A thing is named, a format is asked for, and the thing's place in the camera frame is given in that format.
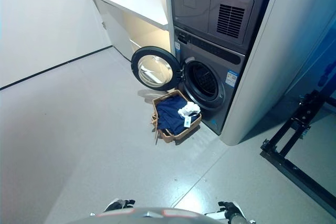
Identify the white garment with tag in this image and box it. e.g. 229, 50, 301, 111
177, 101, 202, 128

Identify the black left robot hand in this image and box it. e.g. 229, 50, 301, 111
103, 198, 136, 213

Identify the grey front-load washing machine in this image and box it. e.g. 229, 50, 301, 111
173, 26, 247, 136

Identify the woven wicker laundry basket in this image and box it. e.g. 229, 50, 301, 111
151, 89, 203, 145

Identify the grey robot torso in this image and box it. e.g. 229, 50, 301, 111
65, 207, 227, 224

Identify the dark blue garment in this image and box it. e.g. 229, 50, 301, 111
156, 95, 202, 136

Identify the grey tumble dryer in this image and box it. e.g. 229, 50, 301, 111
169, 0, 279, 55

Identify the white laundry counter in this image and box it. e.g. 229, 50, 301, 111
88, 0, 172, 62

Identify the black metal frame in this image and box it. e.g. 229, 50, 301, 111
259, 90, 336, 219

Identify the blue glass partition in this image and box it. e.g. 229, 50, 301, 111
282, 18, 336, 142

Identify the white appliance enclosure panel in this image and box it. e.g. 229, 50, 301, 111
219, 0, 336, 147

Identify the energy label sticker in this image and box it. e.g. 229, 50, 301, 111
225, 69, 238, 87

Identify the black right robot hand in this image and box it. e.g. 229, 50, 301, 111
217, 200, 247, 220

